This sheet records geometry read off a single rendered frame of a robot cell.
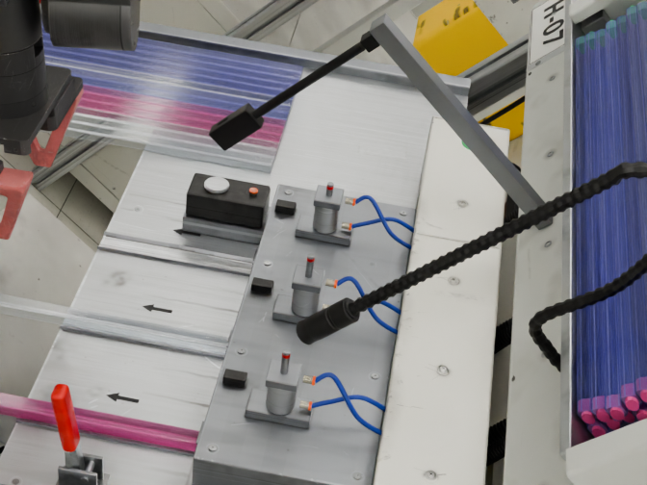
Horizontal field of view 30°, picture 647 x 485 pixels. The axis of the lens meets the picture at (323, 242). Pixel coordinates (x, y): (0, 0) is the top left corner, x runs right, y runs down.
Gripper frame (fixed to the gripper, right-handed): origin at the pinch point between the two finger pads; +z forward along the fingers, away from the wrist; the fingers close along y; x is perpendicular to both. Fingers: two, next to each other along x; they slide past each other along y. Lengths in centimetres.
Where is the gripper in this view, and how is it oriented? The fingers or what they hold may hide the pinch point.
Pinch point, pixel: (21, 191)
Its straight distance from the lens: 100.6
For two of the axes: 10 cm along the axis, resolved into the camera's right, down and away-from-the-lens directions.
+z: -0.7, 7.6, 6.5
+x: -9.8, -1.6, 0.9
